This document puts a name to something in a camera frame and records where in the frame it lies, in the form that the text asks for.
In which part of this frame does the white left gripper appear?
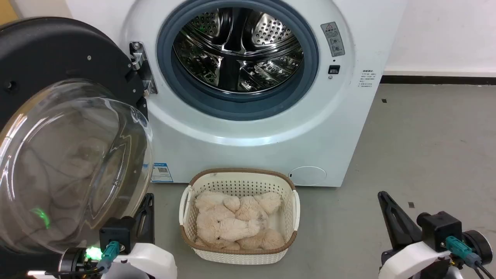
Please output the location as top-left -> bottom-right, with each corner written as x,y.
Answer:
102,193 -> 178,279

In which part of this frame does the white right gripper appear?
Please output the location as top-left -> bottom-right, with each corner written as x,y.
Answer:
378,191 -> 453,279

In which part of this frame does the black washer door glass bowl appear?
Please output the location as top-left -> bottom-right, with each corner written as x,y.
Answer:
0,17 -> 154,257

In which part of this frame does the white front-load washing machine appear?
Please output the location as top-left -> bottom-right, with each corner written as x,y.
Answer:
65,0 -> 408,188

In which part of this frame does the metal door hinge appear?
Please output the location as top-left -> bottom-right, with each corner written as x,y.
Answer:
129,41 -> 158,96

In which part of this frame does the blue white QR label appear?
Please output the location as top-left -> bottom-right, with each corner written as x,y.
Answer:
151,162 -> 174,183

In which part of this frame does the beige plush toy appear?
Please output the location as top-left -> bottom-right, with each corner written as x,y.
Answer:
194,191 -> 286,250

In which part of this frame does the round white filter cover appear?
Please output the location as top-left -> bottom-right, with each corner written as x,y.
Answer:
288,166 -> 327,186

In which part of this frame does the white plastic laundry basket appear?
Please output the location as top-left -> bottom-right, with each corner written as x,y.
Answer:
179,168 -> 301,265

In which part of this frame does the small printed text sticker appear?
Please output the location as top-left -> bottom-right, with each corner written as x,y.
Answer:
358,70 -> 375,88

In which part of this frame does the stainless steel washer drum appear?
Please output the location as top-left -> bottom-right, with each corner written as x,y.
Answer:
173,7 -> 305,94

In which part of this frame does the grey warning sticker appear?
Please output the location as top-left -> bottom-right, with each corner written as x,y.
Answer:
320,22 -> 346,57

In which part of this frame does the yellow wooden panel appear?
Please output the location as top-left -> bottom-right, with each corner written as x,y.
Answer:
0,0 -> 20,26

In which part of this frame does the teal left cable connector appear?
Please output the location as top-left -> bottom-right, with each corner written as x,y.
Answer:
96,241 -> 121,272

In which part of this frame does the teal cable connector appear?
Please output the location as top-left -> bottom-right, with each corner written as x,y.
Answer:
96,241 -> 121,272
445,236 -> 476,269

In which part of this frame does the teal right cable connector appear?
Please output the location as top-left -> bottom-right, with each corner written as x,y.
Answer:
445,236 -> 476,269

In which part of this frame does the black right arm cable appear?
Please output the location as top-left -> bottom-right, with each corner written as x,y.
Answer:
472,260 -> 496,279

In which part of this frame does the black wall baseboard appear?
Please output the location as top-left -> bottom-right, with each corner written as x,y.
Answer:
381,75 -> 496,85

